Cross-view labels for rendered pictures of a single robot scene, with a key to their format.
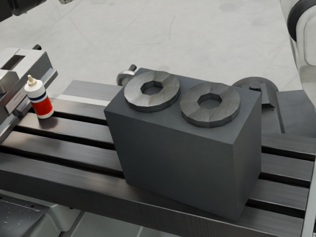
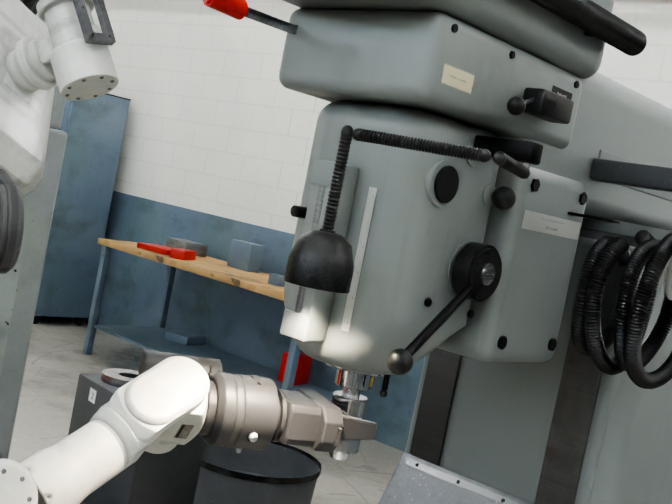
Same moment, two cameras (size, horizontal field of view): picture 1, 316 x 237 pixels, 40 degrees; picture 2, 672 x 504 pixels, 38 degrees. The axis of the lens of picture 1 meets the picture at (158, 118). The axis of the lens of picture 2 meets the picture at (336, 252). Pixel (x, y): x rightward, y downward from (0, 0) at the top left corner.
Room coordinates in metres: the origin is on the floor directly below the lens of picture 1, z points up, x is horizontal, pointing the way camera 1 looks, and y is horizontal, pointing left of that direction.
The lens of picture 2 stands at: (1.99, 0.53, 1.51)
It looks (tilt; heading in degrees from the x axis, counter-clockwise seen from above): 3 degrees down; 192
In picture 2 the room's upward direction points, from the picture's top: 11 degrees clockwise
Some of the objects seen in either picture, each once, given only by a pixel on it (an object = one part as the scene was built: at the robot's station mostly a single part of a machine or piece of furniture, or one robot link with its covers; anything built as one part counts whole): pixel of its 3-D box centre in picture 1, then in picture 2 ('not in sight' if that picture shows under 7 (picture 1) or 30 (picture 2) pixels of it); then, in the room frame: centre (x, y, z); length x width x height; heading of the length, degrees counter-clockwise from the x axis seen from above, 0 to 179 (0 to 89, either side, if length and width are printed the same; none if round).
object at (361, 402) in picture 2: not in sight; (350, 399); (0.77, 0.33, 1.26); 0.05 x 0.05 x 0.01
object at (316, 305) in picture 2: not in sight; (320, 250); (0.87, 0.28, 1.45); 0.04 x 0.04 x 0.21; 60
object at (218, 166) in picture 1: (186, 139); (133, 444); (0.52, -0.04, 1.06); 0.22 x 0.12 x 0.20; 53
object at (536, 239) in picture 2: not in sight; (469, 253); (0.60, 0.43, 1.47); 0.24 x 0.19 x 0.26; 60
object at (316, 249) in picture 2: not in sight; (322, 258); (0.96, 0.30, 1.44); 0.07 x 0.07 x 0.06
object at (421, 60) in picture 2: not in sight; (436, 81); (0.74, 0.35, 1.68); 0.34 x 0.24 x 0.10; 150
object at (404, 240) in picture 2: not in sight; (385, 239); (0.77, 0.33, 1.47); 0.21 x 0.19 x 0.32; 60
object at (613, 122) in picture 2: not in sight; (595, 155); (0.34, 0.58, 1.66); 0.80 x 0.23 x 0.20; 150
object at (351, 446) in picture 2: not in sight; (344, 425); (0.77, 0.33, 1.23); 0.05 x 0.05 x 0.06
